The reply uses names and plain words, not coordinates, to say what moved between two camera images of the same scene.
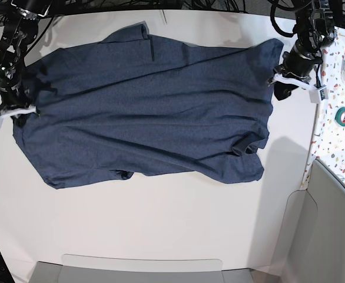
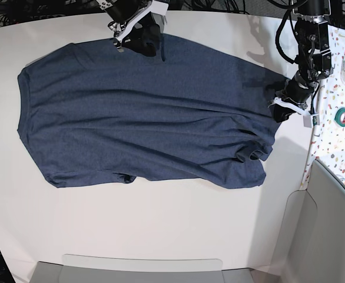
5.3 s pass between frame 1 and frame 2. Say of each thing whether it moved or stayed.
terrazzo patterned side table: stayed
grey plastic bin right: stayed
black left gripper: moved
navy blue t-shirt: stayed
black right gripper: moved
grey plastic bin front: stayed
